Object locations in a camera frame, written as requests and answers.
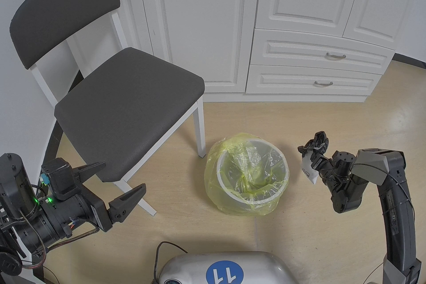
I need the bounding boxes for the white trash bin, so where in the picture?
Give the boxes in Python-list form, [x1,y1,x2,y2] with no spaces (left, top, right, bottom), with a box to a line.
[216,139,289,213]

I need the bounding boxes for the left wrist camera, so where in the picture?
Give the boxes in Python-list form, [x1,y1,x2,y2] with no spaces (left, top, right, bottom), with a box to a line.
[41,158,80,201]

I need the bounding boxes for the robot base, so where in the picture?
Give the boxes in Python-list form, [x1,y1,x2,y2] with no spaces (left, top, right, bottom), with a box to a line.
[160,251,298,284]

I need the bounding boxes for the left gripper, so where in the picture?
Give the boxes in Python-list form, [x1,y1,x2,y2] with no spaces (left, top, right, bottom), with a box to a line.
[41,161,148,241]

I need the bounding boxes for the white wardrobe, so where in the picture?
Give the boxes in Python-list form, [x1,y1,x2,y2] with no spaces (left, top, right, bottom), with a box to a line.
[41,0,418,104]

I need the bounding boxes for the white printed wrapper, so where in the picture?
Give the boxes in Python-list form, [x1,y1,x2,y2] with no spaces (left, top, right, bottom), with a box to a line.
[300,150,321,185]

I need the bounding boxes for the yellow plastic bag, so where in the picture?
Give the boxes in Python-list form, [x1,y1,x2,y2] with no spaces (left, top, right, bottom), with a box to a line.
[206,132,289,217]

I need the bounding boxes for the black cable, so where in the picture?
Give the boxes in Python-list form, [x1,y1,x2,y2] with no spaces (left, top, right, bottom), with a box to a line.
[153,241,190,284]

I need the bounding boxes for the dark grey white-framed chair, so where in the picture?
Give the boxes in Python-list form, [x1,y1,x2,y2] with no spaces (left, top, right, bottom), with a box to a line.
[9,0,206,217]

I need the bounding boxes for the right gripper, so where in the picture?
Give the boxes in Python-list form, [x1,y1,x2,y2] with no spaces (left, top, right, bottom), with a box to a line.
[310,151,335,179]

